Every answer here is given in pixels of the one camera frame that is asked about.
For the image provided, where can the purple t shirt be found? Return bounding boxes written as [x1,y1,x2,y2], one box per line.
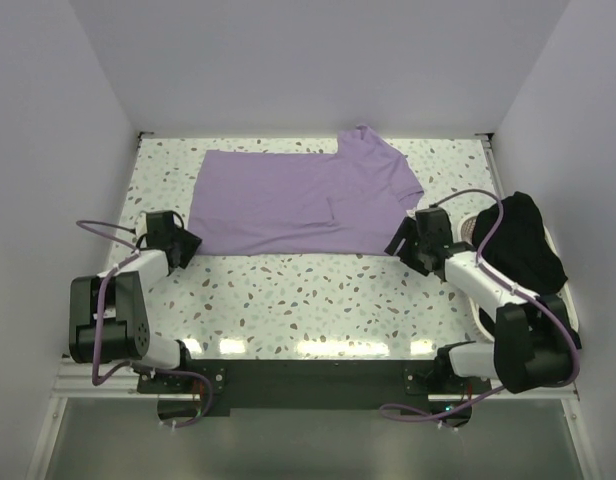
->
[188,126,424,256]

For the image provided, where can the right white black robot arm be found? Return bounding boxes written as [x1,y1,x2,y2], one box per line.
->
[385,207,580,393]

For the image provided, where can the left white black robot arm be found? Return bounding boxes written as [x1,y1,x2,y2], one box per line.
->
[69,210,202,392]

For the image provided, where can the white laundry basket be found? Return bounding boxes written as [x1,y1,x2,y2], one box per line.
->
[455,214,581,349]

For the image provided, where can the black t shirt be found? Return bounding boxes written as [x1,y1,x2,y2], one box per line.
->
[473,190,584,351]

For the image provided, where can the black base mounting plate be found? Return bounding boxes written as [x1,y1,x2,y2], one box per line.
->
[137,359,491,417]

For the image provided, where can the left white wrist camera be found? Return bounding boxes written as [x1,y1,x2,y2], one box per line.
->
[135,213,147,237]

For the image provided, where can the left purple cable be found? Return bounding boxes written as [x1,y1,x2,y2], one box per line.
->
[75,218,214,429]

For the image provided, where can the purple cable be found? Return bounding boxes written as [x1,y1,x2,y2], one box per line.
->
[377,188,584,424]
[75,218,214,429]

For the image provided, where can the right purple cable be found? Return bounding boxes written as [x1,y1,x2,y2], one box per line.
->
[377,188,584,424]

